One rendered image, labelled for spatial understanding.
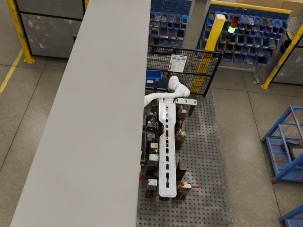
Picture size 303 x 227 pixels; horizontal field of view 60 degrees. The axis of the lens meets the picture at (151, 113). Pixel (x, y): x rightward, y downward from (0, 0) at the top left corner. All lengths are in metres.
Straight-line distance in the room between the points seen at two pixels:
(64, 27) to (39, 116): 1.56
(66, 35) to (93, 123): 4.68
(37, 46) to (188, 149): 3.36
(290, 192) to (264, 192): 0.41
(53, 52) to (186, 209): 3.68
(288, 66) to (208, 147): 2.71
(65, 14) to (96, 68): 4.36
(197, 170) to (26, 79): 3.48
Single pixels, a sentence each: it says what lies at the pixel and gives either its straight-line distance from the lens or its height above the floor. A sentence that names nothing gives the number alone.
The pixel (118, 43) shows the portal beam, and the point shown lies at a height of 3.33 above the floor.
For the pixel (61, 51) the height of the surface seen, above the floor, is 0.33.
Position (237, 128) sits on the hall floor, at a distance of 4.87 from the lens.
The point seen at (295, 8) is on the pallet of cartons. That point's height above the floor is 1.23.
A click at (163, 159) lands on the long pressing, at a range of 2.97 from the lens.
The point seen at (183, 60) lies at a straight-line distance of 3.55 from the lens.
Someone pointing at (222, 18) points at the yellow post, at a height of 2.00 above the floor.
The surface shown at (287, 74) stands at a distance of 5.79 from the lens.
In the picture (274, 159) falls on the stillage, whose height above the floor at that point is 0.19.
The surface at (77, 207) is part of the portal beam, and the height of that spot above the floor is 3.33.
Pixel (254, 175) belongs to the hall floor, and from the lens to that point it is 4.47.
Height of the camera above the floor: 3.57
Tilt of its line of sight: 51 degrees down
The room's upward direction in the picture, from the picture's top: 11 degrees clockwise
